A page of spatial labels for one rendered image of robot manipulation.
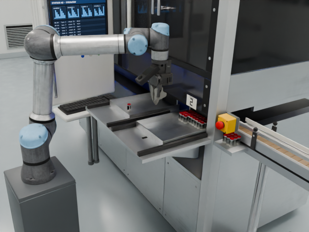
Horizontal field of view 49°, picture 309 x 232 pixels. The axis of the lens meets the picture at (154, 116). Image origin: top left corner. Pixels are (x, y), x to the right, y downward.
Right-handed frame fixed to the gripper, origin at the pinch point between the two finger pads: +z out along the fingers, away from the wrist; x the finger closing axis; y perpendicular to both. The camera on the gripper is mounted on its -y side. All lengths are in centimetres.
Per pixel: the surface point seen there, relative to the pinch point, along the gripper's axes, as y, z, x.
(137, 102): 18, 21, 49
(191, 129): 25.8, 21.4, 3.1
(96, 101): 2, 27, 76
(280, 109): 96, 24, 2
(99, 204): -1, 110, 73
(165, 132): 11.4, 21.4, 6.7
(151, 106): 23, 21, 40
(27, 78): 20, 109, 404
